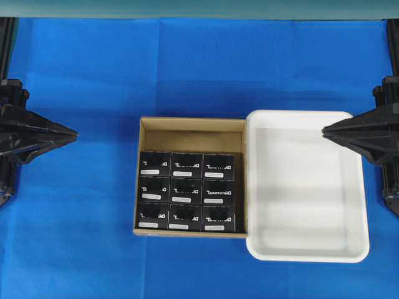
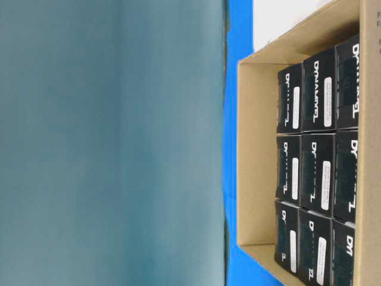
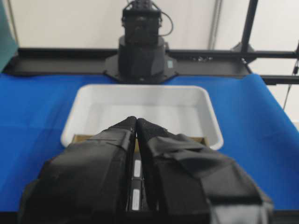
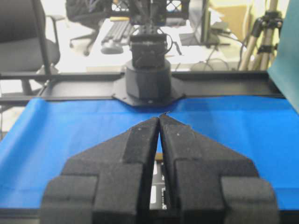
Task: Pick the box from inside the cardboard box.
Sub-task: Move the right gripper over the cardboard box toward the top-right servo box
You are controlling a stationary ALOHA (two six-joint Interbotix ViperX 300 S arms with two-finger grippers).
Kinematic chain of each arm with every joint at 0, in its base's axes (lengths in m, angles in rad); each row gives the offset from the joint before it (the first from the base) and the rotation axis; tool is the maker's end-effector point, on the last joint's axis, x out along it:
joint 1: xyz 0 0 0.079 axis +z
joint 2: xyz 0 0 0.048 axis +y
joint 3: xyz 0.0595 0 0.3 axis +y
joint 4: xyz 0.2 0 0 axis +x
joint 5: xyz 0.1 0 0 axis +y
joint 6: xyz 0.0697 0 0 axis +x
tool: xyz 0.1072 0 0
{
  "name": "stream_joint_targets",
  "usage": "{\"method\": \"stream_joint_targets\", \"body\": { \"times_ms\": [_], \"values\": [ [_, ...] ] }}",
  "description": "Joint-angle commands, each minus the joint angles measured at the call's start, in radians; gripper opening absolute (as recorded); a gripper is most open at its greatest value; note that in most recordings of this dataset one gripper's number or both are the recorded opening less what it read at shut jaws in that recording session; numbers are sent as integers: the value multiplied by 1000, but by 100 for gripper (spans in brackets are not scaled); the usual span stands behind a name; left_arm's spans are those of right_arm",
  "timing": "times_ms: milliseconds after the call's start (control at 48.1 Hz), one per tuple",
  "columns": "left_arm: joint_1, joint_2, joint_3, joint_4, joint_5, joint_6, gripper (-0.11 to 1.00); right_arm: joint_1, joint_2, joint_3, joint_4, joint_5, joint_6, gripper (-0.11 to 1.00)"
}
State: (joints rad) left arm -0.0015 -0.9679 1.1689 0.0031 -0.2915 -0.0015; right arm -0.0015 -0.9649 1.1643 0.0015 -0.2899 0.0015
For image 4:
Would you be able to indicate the teal backdrop sheet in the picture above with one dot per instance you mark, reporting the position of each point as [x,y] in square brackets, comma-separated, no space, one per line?
[284,71]

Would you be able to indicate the camera tripod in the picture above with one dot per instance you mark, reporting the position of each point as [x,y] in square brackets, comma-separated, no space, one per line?
[260,49]

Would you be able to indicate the black keyboard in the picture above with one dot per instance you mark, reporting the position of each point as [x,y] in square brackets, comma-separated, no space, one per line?
[119,32]

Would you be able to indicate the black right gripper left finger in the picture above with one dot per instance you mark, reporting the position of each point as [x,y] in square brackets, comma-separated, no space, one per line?
[109,183]

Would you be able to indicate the black metal table frame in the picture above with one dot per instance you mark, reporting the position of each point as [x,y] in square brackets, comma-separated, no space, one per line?
[114,85]

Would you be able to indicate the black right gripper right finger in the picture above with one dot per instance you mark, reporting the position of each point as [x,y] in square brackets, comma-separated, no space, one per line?
[210,183]

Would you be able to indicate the black office chair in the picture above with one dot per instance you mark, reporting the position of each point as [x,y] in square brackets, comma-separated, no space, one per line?
[88,13]
[19,44]

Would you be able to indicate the blue table cloth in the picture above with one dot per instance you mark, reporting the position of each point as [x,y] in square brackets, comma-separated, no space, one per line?
[46,134]

